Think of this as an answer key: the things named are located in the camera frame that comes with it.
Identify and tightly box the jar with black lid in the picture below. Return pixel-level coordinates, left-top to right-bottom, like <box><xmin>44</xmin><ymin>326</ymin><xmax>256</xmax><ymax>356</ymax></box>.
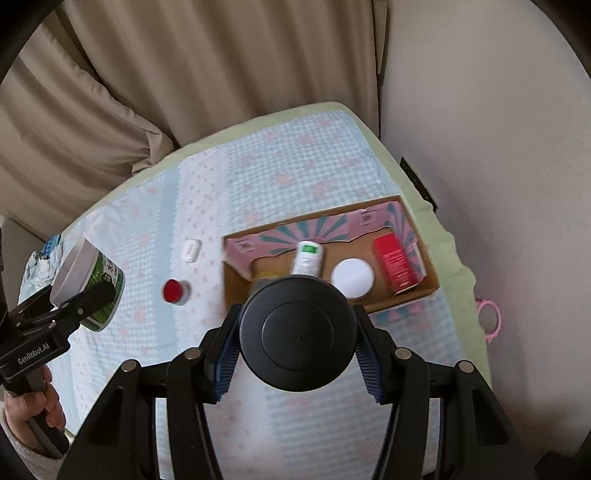
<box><xmin>239</xmin><ymin>275</ymin><xmax>358</xmax><ymax>393</ymax></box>

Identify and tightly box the floral checked bed sheet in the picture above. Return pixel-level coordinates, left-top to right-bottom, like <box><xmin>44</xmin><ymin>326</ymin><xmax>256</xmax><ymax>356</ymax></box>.
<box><xmin>18</xmin><ymin>110</ymin><xmax>468</xmax><ymax>480</ymax></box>

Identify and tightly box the person's left hand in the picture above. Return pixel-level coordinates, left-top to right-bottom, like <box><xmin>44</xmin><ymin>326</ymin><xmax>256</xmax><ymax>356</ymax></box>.
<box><xmin>2</xmin><ymin>364</ymin><xmax>68</xmax><ymax>455</ymax></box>

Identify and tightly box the pink plastic ring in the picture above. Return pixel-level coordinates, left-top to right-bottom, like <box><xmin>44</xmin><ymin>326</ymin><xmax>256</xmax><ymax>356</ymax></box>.
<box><xmin>475</xmin><ymin>298</ymin><xmax>503</xmax><ymax>343</ymax></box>

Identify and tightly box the person's left forearm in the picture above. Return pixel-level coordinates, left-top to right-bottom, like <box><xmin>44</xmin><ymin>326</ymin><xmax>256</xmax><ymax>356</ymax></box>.
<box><xmin>0</xmin><ymin>413</ymin><xmax>63</xmax><ymax>480</ymax></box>

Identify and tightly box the red carton box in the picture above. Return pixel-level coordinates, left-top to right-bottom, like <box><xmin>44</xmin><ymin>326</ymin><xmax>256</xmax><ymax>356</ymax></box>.
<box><xmin>372</xmin><ymin>233</ymin><xmax>428</xmax><ymax>296</ymax></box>

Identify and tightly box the beige curtain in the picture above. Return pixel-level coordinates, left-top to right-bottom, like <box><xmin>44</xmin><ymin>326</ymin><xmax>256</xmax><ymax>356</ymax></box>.
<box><xmin>60</xmin><ymin>0</ymin><xmax>389</xmax><ymax>140</ymax></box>
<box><xmin>0</xmin><ymin>9</ymin><xmax>182</xmax><ymax>219</ymax></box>

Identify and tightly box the grey jar with white lid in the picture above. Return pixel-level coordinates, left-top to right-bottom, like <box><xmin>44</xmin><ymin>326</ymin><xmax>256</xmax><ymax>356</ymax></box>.
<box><xmin>330</xmin><ymin>258</ymin><xmax>376</xmax><ymax>301</ymax></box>

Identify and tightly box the crumpled light blue blanket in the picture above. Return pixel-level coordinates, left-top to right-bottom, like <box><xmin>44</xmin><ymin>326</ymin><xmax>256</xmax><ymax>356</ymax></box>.
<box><xmin>21</xmin><ymin>233</ymin><xmax>66</xmax><ymax>297</ymax></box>

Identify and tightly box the blue patterned pack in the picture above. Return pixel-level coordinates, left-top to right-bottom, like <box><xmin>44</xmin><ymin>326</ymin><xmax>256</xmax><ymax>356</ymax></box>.
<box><xmin>39</xmin><ymin>234</ymin><xmax>64</xmax><ymax>260</ymax></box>

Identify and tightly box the small jar with red lid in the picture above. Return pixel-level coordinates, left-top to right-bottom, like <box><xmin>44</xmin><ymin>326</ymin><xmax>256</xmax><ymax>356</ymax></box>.
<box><xmin>163</xmin><ymin>278</ymin><xmax>191</xmax><ymax>306</ymax></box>

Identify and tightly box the white bottle with green label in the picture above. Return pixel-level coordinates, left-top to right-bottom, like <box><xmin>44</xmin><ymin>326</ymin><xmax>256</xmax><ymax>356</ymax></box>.
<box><xmin>291</xmin><ymin>240</ymin><xmax>327</xmax><ymax>278</ymax></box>

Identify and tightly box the cardboard box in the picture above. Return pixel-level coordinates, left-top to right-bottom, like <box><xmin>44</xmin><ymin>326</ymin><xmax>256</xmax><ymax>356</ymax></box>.
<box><xmin>222</xmin><ymin>195</ymin><xmax>441</xmax><ymax>315</ymax></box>

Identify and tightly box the green jar with white lid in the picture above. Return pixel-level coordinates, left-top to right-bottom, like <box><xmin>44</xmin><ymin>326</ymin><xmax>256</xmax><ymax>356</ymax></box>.
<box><xmin>50</xmin><ymin>237</ymin><xmax>126</xmax><ymax>333</ymax></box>

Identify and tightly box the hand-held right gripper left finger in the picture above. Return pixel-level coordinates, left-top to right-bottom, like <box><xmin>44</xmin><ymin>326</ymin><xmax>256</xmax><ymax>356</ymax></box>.
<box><xmin>55</xmin><ymin>302</ymin><xmax>243</xmax><ymax>480</ymax></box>

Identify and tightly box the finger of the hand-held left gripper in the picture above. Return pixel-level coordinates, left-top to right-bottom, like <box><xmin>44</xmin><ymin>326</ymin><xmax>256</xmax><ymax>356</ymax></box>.
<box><xmin>46</xmin><ymin>280</ymin><xmax>116</xmax><ymax>341</ymax></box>
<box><xmin>16</xmin><ymin>285</ymin><xmax>54</xmax><ymax>325</ymax></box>

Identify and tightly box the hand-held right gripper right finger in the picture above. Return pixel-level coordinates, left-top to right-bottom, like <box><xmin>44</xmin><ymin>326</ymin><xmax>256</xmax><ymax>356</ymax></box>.
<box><xmin>353</xmin><ymin>305</ymin><xmax>539</xmax><ymax>480</ymax></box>

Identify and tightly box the grey sofa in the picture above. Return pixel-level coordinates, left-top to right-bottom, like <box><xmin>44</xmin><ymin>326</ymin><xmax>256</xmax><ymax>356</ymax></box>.
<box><xmin>0</xmin><ymin>213</ymin><xmax>48</xmax><ymax>260</ymax></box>

